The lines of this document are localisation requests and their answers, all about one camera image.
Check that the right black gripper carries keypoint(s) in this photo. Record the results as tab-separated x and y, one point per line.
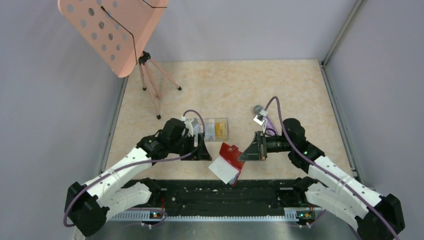
255	151

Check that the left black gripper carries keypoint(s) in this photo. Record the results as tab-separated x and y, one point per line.
201	154

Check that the red leather card holder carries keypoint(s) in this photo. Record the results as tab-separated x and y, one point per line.
227	167

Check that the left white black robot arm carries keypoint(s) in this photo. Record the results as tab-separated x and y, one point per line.
90	205

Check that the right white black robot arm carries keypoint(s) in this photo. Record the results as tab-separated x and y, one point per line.
370	214

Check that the white credit card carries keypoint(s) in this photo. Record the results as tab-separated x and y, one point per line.
210	132

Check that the clear plastic card tray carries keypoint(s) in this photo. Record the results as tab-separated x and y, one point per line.
210	120

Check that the yellow credit card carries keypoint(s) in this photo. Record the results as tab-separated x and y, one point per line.
221	130

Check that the purple glitter microphone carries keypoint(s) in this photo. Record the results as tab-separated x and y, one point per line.
269	129

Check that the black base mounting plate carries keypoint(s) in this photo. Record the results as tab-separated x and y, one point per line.
213	198

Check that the pink perforated music stand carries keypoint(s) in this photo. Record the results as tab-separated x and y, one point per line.
119	31

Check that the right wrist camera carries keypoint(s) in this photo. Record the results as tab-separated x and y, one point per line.
260	118

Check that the aluminium frame rail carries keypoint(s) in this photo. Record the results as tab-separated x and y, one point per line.
153	215

